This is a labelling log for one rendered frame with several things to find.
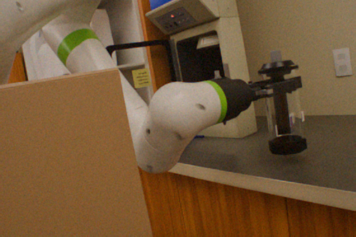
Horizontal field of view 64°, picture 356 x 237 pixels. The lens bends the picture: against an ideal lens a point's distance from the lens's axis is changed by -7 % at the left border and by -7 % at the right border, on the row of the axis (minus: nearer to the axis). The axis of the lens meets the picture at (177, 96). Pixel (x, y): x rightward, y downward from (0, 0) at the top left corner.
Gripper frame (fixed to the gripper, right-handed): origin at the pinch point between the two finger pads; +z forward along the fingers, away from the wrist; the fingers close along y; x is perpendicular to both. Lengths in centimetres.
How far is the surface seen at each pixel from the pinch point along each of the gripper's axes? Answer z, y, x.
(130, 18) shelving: 58, 164, -57
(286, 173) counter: -8.0, -4.2, 21.4
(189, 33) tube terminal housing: 17, 51, -23
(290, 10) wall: 60, 27, -28
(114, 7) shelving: 58, 186, -73
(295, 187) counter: -12.3, -9.1, 22.4
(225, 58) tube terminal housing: 17.2, 33.1, -9.7
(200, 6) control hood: 9.9, 34.6, -30.1
